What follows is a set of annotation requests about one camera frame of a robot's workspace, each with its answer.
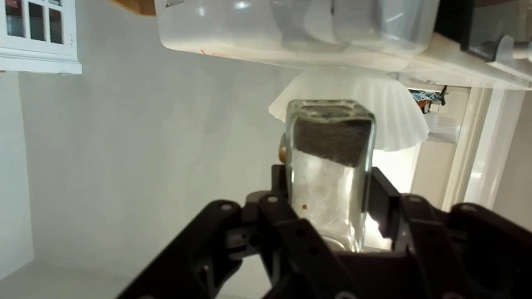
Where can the glass container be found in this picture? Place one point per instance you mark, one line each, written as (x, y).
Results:
(328, 166)

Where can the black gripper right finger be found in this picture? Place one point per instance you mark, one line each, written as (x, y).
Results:
(393, 211)

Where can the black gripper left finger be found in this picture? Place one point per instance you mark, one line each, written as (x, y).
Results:
(275, 211)

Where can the white toaster oven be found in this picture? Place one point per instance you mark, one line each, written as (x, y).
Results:
(445, 41)

